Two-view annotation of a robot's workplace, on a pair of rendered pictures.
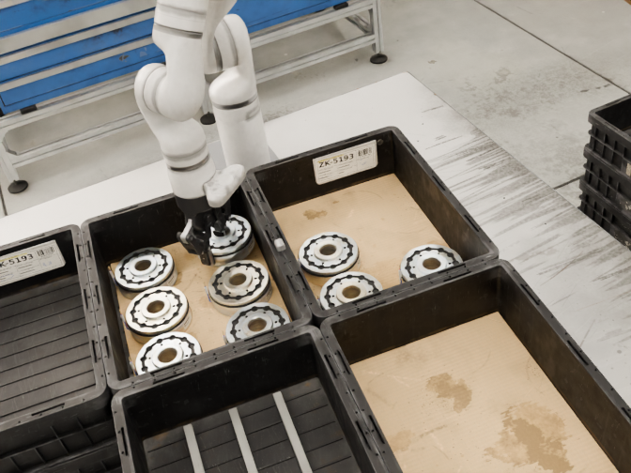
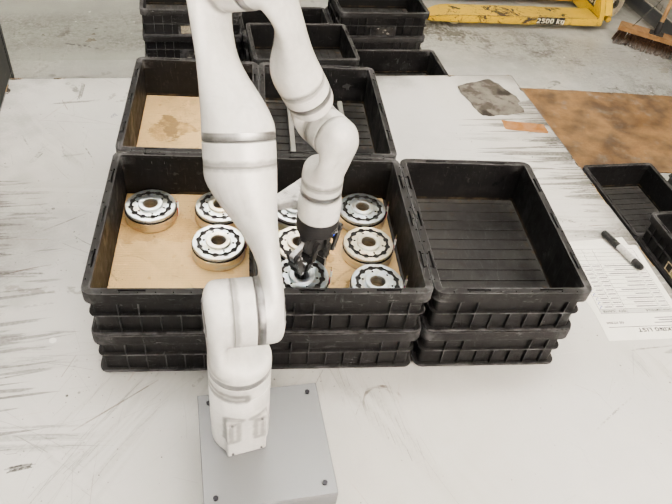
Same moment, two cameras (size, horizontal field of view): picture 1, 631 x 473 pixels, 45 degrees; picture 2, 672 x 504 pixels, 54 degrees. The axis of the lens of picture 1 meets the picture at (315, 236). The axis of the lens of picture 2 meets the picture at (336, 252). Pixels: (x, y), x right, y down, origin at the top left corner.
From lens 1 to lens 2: 187 cm
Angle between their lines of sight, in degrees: 95
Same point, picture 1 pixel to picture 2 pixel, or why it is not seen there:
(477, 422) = (191, 141)
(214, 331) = not seen: hidden behind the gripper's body
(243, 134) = not seen: hidden behind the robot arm
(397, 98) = not seen: outside the picture
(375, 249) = (175, 253)
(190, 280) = (338, 280)
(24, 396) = (466, 236)
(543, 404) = (151, 137)
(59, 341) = (448, 267)
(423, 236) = (129, 250)
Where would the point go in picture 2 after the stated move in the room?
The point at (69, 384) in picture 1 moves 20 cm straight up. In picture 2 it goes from (435, 234) to (456, 159)
